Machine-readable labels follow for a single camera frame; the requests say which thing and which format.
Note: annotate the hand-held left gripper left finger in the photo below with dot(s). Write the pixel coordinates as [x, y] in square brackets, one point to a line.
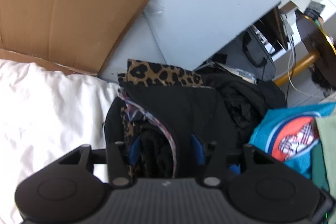
[133, 153]

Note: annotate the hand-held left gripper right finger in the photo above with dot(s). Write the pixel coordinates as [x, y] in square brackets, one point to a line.
[198, 151]

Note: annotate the leopard print garment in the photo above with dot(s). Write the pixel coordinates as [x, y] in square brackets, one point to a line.
[162, 74]

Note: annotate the black clothes pile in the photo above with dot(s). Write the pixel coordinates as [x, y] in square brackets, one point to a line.
[249, 98]

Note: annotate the blue cartoon print cloth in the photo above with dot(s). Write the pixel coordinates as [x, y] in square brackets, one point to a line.
[283, 121]

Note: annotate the bear print blanket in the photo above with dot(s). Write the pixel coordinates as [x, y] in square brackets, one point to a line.
[47, 108]

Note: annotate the green cloth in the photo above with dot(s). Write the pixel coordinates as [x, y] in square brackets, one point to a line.
[326, 140]

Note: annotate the round table with gold rim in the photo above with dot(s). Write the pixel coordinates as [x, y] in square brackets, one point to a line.
[317, 45]

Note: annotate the wide folded cardboard sheet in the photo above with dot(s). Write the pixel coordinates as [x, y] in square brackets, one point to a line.
[65, 3]

